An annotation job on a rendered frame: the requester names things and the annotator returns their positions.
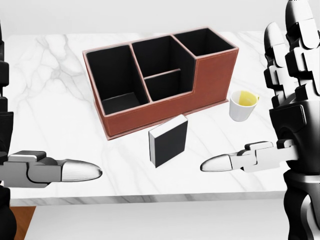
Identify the red-brown desk caddy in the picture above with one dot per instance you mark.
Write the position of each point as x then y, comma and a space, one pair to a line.
212, 75

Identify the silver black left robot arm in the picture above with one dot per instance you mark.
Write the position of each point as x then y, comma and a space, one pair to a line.
6, 215

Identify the black book with white pages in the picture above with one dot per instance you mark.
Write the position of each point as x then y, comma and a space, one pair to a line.
172, 142

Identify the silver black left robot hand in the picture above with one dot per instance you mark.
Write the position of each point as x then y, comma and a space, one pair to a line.
37, 170

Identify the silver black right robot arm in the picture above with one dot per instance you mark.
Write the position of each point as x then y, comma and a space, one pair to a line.
302, 207

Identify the white mug with yellow inside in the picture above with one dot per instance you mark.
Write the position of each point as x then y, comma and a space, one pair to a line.
240, 111

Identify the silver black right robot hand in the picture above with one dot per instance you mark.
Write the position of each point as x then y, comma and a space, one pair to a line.
297, 125

